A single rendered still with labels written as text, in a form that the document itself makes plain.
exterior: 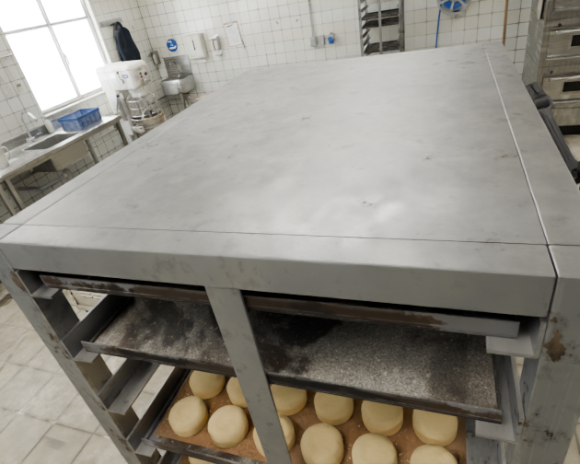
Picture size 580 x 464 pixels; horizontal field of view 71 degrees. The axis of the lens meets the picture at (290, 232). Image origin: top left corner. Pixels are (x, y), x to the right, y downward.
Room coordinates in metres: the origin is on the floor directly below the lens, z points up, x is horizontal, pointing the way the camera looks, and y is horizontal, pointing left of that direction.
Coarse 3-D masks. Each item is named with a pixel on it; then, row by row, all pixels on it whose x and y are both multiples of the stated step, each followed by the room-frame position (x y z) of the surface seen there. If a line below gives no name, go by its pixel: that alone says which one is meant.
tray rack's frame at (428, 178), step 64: (320, 64) 0.82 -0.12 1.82; (384, 64) 0.72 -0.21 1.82; (448, 64) 0.63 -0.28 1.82; (512, 64) 0.56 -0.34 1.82; (192, 128) 0.56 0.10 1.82; (256, 128) 0.50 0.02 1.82; (320, 128) 0.46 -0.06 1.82; (384, 128) 0.42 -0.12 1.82; (448, 128) 0.38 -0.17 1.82; (512, 128) 0.35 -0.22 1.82; (64, 192) 0.41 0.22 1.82; (128, 192) 0.38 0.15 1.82; (192, 192) 0.35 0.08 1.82; (256, 192) 0.32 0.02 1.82; (320, 192) 0.30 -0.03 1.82; (384, 192) 0.28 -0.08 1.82; (448, 192) 0.26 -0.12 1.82; (512, 192) 0.24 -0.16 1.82; (576, 192) 0.23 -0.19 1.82; (0, 256) 0.33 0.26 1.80; (64, 256) 0.29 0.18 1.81; (128, 256) 0.27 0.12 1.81; (192, 256) 0.24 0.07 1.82; (256, 256) 0.22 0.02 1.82; (320, 256) 0.21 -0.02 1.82; (384, 256) 0.20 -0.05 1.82; (448, 256) 0.19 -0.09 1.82; (512, 256) 0.17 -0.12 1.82; (576, 256) 0.16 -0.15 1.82; (64, 320) 0.34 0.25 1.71; (576, 320) 0.15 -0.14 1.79; (256, 384) 0.24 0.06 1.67; (576, 384) 0.14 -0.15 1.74; (128, 448) 0.33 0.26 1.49; (512, 448) 0.16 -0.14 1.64
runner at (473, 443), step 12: (468, 420) 0.23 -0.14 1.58; (468, 432) 0.22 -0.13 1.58; (468, 444) 0.20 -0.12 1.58; (480, 444) 0.20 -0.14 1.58; (492, 444) 0.20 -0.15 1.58; (504, 444) 0.18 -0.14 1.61; (468, 456) 0.19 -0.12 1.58; (480, 456) 0.19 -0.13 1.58; (492, 456) 0.19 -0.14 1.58; (504, 456) 0.18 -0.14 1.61
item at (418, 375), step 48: (96, 336) 0.34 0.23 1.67; (144, 336) 0.33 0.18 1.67; (192, 336) 0.32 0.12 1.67; (288, 336) 0.29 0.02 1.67; (336, 336) 0.28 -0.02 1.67; (384, 336) 0.27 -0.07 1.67; (432, 336) 0.26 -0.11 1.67; (480, 336) 0.25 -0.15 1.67; (288, 384) 0.23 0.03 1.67; (336, 384) 0.22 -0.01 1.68; (384, 384) 0.22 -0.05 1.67; (432, 384) 0.21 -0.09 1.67; (480, 384) 0.20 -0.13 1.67
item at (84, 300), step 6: (72, 294) 2.54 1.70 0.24; (78, 294) 2.51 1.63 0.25; (84, 294) 2.48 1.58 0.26; (90, 294) 2.45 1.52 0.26; (96, 294) 2.41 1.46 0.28; (102, 294) 2.39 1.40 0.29; (78, 300) 2.52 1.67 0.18; (84, 300) 2.50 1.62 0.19; (90, 300) 2.46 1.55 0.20; (96, 300) 2.44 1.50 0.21; (78, 306) 2.53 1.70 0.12; (84, 306) 2.51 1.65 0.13; (90, 306) 2.48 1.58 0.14
